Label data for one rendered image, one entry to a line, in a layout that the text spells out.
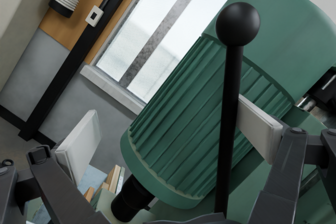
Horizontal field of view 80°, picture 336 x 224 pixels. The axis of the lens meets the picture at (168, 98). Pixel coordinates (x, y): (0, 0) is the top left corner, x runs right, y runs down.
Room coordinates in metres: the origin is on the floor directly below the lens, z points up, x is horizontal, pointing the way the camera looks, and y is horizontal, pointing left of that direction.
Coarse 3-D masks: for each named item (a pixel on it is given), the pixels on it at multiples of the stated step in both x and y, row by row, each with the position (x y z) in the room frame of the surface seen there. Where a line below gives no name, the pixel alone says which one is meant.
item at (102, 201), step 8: (104, 192) 0.35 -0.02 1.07; (112, 192) 0.36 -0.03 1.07; (96, 200) 0.33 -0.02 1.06; (104, 200) 0.33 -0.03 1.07; (96, 208) 0.31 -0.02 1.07; (104, 208) 0.32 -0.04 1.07; (112, 216) 0.31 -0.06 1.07; (136, 216) 0.35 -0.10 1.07; (144, 216) 0.36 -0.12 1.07; (152, 216) 0.38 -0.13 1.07
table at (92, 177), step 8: (88, 168) 0.58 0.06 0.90; (96, 168) 0.61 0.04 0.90; (88, 176) 0.55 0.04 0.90; (96, 176) 0.58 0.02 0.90; (104, 176) 0.60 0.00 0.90; (80, 184) 0.51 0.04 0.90; (88, 184) 0.53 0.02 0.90; (96, 184) 0.55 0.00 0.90; (40, 208) 0.38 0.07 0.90; (40, 216) 0.37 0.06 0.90; (48, 216) 0.38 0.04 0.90
